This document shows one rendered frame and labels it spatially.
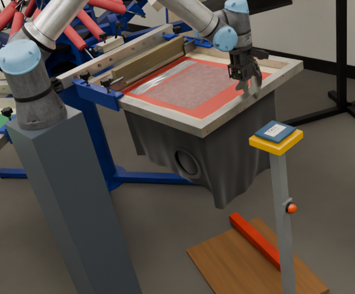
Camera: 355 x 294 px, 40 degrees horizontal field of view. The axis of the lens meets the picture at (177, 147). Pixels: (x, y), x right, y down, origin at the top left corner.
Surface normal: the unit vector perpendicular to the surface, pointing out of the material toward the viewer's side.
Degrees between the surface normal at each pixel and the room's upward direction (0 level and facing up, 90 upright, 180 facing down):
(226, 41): 90
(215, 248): 0
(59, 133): 90
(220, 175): 94
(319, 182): 0
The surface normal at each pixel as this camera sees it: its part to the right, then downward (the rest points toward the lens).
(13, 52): -0.14, -0.76
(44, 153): 0.69, 0.28
